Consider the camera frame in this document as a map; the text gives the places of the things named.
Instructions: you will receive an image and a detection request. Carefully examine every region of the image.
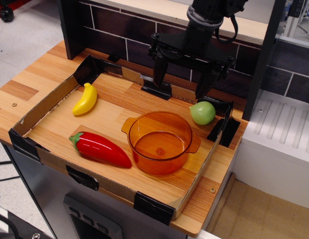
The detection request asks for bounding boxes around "cardboard fence with black tape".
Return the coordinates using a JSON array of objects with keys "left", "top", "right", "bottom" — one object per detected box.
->
[{"left": 9, "top": 56, "right": 246, "bottom": 224}]

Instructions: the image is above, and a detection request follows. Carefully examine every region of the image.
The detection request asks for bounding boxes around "green toy fruit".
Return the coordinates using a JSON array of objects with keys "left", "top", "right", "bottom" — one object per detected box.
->
[{"left": 189, "top": 101, "right": 216, "bottom": 125}]

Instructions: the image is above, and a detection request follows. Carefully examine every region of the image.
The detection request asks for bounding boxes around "red toy chili pepper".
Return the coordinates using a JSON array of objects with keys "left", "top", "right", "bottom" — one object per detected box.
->
[{"left": 69, "top": 131, "right": 132, "bottom": 168}]

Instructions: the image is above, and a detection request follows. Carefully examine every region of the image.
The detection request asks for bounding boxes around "black caster wheel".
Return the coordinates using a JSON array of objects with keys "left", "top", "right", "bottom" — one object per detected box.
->
[{"left": 0, "top": 5, "right": 14, "bottom": 22}]

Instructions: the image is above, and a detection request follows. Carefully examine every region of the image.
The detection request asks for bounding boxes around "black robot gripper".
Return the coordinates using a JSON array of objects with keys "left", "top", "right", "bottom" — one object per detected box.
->
[{"left": 148, "top": 22, "right": 238, "bottom": 99}]

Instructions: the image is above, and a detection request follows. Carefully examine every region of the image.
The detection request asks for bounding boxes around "grey toy oven front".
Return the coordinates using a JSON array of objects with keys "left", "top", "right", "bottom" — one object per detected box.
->
[{"left": 63, "top": 195, "right": 124, "bottom": 239}]

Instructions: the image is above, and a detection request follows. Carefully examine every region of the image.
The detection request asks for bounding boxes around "orange transparent plastic pot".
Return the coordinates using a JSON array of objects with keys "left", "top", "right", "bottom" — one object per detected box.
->
[{"left": 122, "top": 111, "right": 201, "bottom": 175}]

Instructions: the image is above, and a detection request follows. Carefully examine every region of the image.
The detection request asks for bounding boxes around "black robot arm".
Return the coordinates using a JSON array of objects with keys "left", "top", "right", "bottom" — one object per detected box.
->
[{"left": 148, "top": 0, "right": 246, "bottom": 99}]

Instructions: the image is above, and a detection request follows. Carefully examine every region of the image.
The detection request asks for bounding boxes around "yellow toy banana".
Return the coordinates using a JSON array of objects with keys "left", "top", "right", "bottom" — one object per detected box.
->
[{"left": 72, "top": 83, "right": 98, "bottom": 116}]

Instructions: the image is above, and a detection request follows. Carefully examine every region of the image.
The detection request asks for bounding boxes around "white toy sink drainboard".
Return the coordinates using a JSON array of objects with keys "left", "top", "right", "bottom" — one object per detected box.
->
[{"left": 233, "top": 91, "right": 309, "bottom": 209}]

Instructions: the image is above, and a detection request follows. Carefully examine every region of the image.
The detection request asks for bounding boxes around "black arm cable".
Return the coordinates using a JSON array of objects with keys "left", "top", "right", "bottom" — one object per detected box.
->
[{"left": 213, "top": 13, "right": 239, "bottom": 45}]

